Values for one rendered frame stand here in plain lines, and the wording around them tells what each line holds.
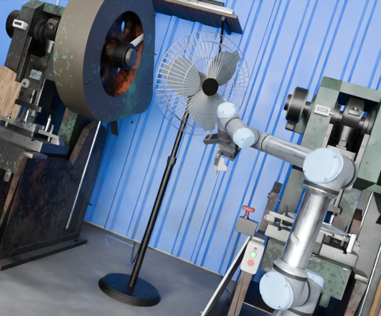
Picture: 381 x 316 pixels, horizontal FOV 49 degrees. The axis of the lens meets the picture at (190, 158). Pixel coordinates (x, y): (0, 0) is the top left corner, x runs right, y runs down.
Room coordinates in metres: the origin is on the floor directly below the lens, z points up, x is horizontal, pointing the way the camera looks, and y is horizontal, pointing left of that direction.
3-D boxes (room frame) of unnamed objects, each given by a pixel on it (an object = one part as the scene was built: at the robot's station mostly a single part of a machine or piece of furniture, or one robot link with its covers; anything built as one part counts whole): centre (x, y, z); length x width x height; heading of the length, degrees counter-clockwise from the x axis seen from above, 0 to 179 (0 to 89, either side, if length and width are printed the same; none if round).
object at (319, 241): (2.00, -0.68, 0.72); 0.25 x 0.14 x 0.14; 167
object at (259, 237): (2.37, -0.49, 0.45); 0.92 x 0.12 x 0.90; 167
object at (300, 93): (2.24, -0.48, 1.31); 0.22 x 0.12 x 0.22; 167
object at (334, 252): (2.17, -0.72, 0.67); 0.45 x 0.30 x 0.06; 77
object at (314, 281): (1.45, -0.51, 0.62); 0.13 x 0.12 x 0.14; 136
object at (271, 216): (2.21, -0.55, 0.76); 0.17 x 0.06 x 0.10; 77
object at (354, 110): (2.17, -0.72, 1.27); 0.21 x 0.12 x 0.34; 167
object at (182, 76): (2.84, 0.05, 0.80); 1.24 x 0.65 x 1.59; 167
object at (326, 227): (2.05, -0.69, 0.78); 0.29 x 0.29 x 0.01
